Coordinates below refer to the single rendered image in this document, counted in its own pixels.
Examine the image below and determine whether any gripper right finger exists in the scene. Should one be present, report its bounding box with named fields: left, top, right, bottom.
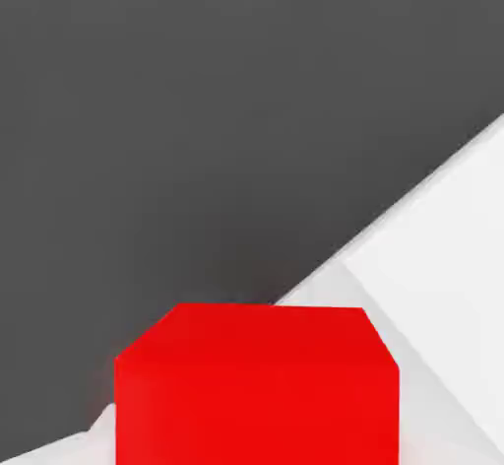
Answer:
left=398, top=407, right=504, bottom=465

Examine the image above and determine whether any small red cube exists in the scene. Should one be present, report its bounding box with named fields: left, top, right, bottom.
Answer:
left=113, top=301, right=401, bottom=465

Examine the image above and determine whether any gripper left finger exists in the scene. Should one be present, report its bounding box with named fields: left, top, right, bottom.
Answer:
left=0, top=402, right=118, bottom=465

